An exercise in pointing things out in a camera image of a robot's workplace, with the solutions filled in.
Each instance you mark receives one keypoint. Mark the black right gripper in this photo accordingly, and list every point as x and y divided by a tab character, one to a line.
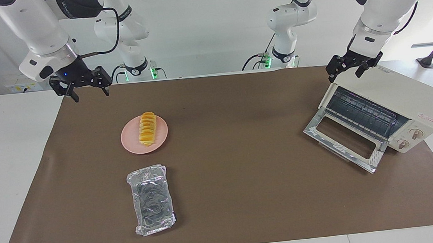
77	75

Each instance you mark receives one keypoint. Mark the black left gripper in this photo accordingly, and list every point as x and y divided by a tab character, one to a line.
352	60

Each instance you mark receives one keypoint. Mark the sliced yellow bread loaf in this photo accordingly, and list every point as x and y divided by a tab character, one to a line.
148	129

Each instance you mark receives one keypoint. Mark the aluminium foil tray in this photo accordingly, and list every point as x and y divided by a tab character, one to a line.
152	199

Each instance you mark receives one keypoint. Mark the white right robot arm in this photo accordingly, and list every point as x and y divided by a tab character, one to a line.
35	23

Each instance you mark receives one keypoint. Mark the cream toaster oven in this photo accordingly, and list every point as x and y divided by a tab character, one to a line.
402	89

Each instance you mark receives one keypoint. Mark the glass oven door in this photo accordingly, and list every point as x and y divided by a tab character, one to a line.
319	134

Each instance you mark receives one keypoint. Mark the cream oven knob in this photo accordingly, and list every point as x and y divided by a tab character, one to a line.
402	144
416	133

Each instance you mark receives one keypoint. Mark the pink round plate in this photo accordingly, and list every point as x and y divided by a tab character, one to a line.
130	140

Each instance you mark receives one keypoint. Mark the brown table mat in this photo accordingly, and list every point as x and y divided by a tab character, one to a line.
244	174

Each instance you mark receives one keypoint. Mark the white wall socket box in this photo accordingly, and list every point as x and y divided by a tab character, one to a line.
17	88

